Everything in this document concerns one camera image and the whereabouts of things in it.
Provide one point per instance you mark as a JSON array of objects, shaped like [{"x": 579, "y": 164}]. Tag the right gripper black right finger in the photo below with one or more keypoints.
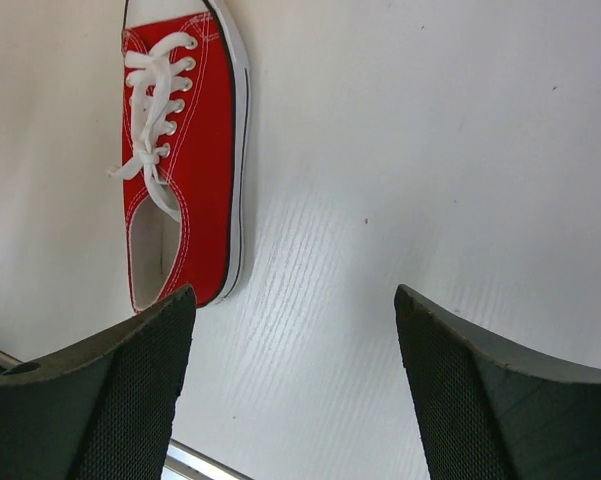
[{"x": 490, "y": 408}]

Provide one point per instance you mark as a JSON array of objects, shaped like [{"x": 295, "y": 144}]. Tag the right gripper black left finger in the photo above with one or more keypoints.
[{"x": 102, "y": 408}]

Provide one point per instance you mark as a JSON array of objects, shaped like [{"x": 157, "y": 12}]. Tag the red canvas sneaker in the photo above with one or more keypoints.
[{"x": 185, "y": 119}]

